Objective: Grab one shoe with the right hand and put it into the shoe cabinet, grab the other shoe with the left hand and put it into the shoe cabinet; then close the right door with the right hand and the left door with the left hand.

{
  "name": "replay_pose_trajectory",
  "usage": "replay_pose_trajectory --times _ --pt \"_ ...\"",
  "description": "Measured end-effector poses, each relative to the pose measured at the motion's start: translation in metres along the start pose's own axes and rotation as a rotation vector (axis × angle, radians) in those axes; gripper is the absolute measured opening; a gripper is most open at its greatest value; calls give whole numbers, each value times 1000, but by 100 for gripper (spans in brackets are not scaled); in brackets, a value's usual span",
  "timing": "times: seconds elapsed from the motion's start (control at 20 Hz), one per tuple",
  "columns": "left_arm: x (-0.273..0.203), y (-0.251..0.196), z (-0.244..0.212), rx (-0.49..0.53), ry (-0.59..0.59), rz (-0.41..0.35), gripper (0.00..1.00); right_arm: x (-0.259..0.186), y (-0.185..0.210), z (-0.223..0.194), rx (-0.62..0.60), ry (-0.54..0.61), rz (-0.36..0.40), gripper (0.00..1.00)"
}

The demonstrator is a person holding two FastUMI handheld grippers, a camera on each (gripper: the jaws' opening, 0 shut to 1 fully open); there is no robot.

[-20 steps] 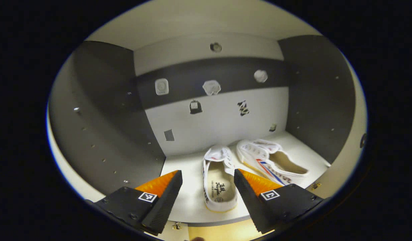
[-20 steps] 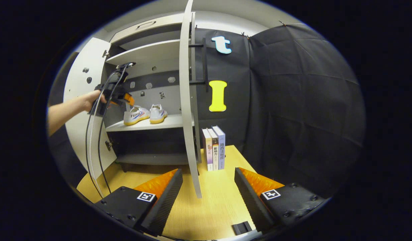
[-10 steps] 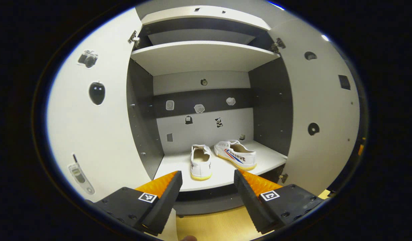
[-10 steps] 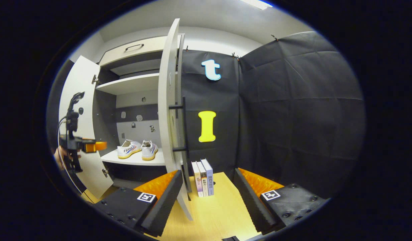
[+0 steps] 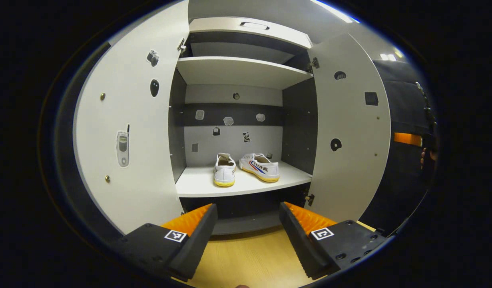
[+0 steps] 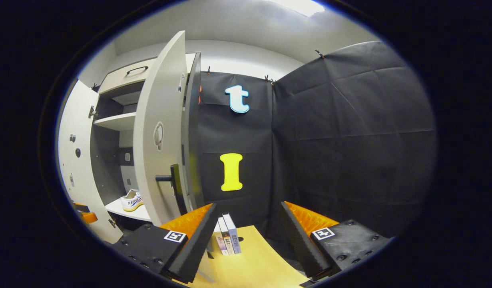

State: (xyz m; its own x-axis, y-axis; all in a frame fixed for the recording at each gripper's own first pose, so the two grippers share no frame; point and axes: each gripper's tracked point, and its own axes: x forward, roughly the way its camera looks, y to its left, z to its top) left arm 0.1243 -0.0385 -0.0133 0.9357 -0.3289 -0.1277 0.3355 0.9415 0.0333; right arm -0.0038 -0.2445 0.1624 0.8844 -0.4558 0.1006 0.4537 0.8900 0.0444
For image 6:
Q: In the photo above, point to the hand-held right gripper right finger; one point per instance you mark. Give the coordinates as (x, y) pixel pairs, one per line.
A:
(299, 242)

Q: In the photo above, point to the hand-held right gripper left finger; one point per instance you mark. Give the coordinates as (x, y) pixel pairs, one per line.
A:
(194, 246)

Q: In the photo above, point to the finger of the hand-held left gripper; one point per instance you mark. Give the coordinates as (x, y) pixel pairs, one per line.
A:
(90, 218)
(81, 205)

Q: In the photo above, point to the white cabinet door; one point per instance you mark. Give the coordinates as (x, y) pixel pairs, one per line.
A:
(76, 172)
(158, 100)

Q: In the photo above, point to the white canvas shoe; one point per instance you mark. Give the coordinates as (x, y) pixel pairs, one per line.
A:
(132, 200)

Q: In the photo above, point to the white shoe cabinet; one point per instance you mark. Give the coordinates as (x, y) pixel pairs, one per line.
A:
(118, 122)

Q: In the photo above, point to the white cabinet drawer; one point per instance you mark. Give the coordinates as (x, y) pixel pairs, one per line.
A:
(118, 78)

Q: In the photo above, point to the thin paperback book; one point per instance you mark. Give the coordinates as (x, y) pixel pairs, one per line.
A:
(226, 240)

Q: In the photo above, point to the lavender blue book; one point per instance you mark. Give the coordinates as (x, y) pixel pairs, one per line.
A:
(234, 236)

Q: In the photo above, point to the black backdrop cloth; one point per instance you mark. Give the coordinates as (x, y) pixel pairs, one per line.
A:
(349, 140)

